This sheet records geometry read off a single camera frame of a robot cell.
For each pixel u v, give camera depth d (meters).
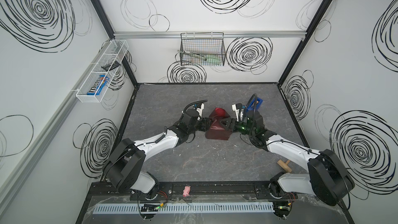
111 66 0.75
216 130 0.83
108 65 0.77
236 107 0.76
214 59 0.87
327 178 0.42
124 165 0.43
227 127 0.73
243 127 0.71
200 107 0.76
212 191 0.75
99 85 0.72
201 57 0.87
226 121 0.74
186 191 0.73
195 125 0.71
